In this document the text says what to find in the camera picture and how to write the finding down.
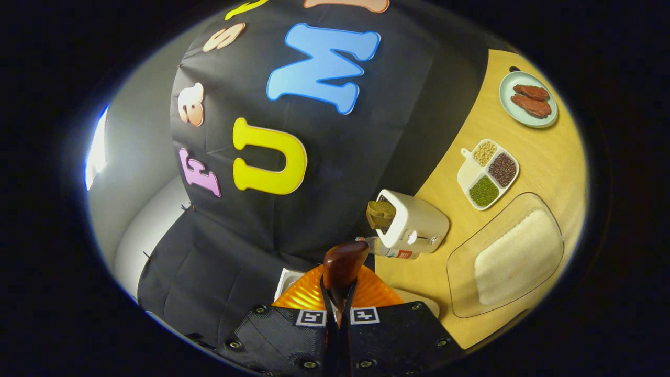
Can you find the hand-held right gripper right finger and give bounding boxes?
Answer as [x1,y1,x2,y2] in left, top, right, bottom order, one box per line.
[339,267,466,377]

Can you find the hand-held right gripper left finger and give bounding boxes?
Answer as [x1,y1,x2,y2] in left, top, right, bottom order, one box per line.
[216,264,338,377]

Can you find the white rice cooker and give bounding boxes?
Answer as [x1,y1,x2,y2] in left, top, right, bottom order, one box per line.
[274,268,441,319]

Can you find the dark wooden spoon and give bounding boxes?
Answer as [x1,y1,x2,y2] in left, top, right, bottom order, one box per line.
[323,241,371,325]

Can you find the white rice pile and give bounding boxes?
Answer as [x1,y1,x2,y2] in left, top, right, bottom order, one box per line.
[474,209,563,306]

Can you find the clear bottle with red label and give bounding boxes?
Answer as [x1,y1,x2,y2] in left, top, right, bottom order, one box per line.
[355,236,420,260]

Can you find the clear plastic tray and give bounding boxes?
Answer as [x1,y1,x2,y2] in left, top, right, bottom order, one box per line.
[446,192,565,319]

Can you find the white toaster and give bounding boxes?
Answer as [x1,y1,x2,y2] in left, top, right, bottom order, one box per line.
[375,190,450,254]

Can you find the brown bread slice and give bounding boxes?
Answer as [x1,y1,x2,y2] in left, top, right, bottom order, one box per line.
[366,200,397,234]

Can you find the black backdrop cloth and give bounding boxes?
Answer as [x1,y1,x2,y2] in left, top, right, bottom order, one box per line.
[137,0,490,349]

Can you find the green mung beans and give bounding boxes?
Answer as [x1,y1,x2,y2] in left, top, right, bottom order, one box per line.
[468,175,499,207]

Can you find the white divided dish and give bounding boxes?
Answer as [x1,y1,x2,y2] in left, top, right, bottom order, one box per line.
[457,139,520,211]

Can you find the dark red beans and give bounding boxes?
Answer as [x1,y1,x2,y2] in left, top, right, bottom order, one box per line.
[488,152,518,187]

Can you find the yellow soybeans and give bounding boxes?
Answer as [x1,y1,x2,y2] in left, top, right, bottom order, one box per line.
[473,140,498,167]

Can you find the pale green plate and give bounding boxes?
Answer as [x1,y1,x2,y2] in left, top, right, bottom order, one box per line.
[499,71,559,129]

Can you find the large ceiling light panel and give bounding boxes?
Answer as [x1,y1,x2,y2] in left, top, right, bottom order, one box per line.
[85,104,109,192]

